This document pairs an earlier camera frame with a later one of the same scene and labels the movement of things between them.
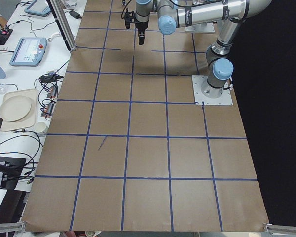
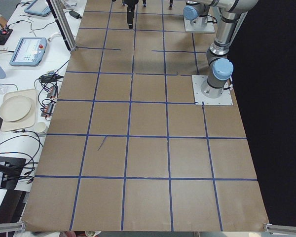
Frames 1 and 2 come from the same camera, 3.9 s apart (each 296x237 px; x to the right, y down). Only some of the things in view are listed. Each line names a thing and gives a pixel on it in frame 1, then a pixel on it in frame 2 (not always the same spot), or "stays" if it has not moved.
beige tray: (29, 122) stays
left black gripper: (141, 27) → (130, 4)
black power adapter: (75, 14) stays
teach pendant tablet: (29, 51) stays
